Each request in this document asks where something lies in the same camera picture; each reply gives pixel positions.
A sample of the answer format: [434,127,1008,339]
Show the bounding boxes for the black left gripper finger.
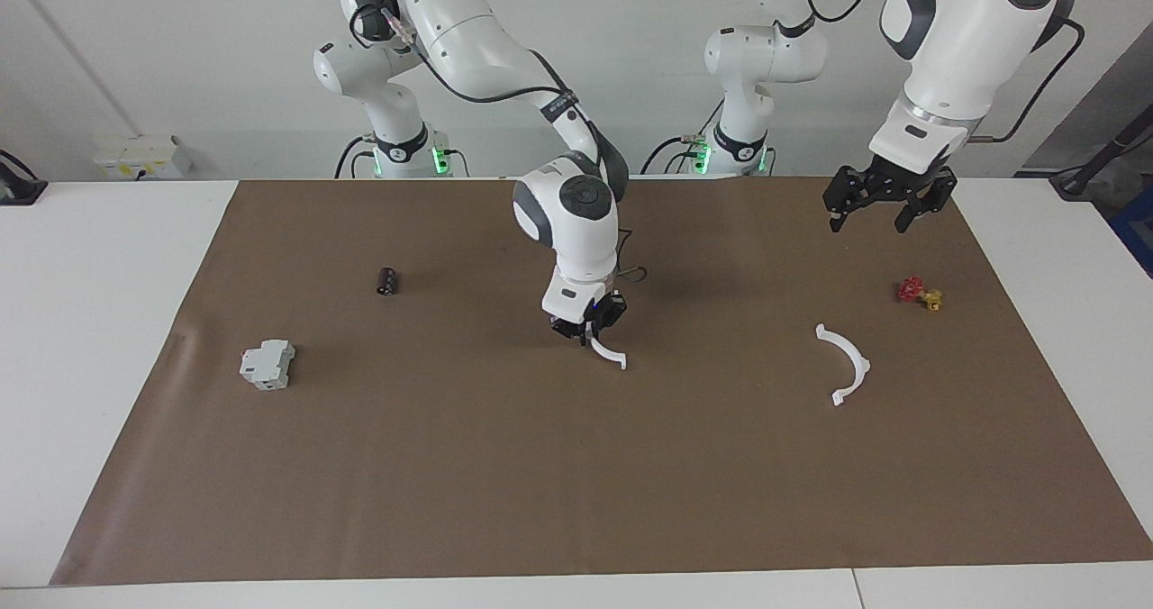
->
[824,168,870,233]
[895,169,958,233]

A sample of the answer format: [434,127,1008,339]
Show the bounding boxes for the white half-ring pipe clamp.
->
[584,325,628,371]
[814,323,872,408]

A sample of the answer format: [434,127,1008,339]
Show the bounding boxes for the red and yellow valve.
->
[896,276,945,313]

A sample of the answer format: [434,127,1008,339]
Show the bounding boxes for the brown paper table mat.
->
[50,175,1153,587]

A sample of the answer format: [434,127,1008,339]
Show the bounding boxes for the black stand pole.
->
[1049,105,1153,200]

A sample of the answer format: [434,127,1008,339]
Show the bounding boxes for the blue plastic crate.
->
[1110,186,1153,278]

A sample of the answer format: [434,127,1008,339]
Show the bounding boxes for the white circuit breaker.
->
[239,339,296,392]

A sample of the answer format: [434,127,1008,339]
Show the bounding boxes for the white power strip box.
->
[95,136,192,180]

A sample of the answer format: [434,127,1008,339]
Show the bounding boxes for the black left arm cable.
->
[797,0,1086,144]

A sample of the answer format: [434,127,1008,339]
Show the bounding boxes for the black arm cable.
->
[797,0,1086,144]
[350,1,648,286]

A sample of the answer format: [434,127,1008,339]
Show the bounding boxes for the black base power cable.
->
[641,136,702,176]
[335,136,376,179]

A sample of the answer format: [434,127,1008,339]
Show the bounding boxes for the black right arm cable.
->
[350,1,648,286]

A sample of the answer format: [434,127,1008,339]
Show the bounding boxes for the black table clamp mount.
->
[0,150,48,206]

